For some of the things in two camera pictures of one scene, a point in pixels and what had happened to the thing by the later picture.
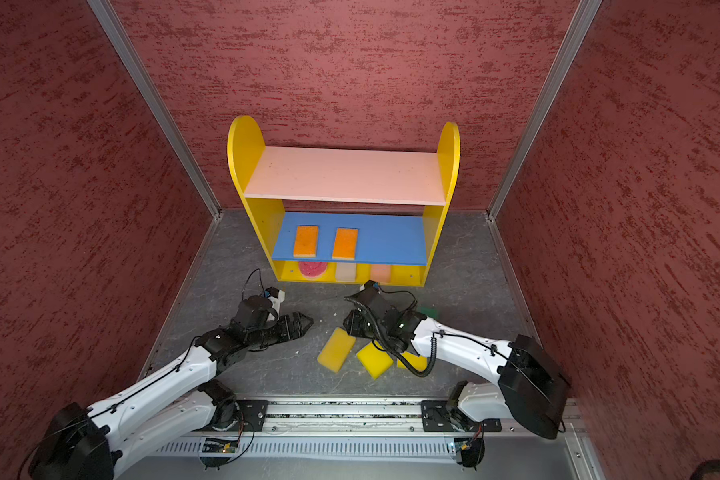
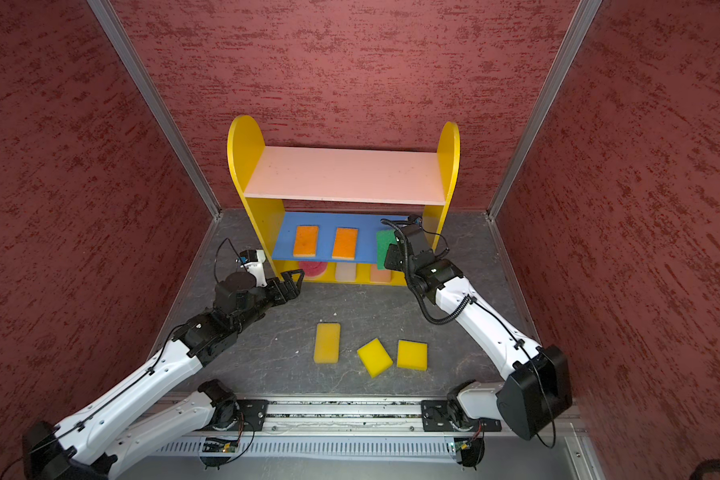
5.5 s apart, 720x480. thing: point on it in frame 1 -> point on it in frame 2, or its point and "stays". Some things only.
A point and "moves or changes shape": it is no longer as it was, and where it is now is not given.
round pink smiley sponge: (312, 269) stays
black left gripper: (287, 334) -> (275, 285)
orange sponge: (306, 241) stays
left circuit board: (216, 445) stays
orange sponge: (345, 243) stays
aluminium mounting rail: (297, 417) stays
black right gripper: (354, 329) -> (391, 262)
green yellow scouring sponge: (430, 312) -> (384, 238)
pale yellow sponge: (336, 350) moves or changes shape
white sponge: (345, 272) stays
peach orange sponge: (381, 273) stays
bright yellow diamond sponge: (375, 361) stays
